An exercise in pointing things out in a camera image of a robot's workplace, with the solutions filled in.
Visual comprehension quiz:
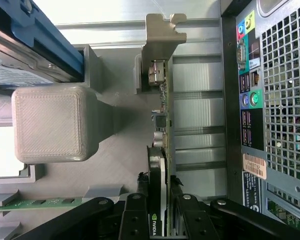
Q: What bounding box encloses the pink service tag sticker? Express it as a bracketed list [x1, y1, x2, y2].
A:
[242, 153, 268, 180]

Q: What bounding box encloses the green RAM stick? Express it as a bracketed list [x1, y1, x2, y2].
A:
[0, 197, 87, 214]

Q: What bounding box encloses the black grey PC case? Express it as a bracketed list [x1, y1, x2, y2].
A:
[219, 0, 300, 240]

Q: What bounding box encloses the black regulatory label sticker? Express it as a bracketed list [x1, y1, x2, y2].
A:
[242, 171, 261, 214]

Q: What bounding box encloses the grey parts rack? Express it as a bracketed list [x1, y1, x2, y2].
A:
[0, 44, 175, 226]

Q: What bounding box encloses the blue disk caddy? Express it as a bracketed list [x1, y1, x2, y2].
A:
[11, 0, 85, 83]

